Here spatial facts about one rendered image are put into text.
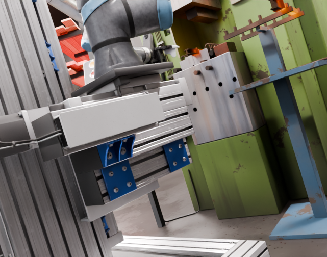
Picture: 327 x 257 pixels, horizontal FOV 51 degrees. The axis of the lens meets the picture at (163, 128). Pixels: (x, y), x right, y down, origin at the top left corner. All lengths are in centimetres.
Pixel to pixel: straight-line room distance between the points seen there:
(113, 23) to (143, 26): 9
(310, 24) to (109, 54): 170
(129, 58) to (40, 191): 42
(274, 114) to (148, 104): 134
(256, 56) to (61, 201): 144
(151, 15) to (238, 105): 101
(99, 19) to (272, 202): 138
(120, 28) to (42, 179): 46
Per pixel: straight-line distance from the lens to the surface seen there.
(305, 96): 200
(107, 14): 100
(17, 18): 107
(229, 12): 250
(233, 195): 205
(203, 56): 203
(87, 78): 228
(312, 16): 245
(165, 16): 103
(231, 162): 198
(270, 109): 206
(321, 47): 243
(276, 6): 144
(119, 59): 96
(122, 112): 74
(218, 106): 195
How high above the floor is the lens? 65
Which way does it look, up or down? 1 degrees down
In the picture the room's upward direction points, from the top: 17 degrees counter-clockwise
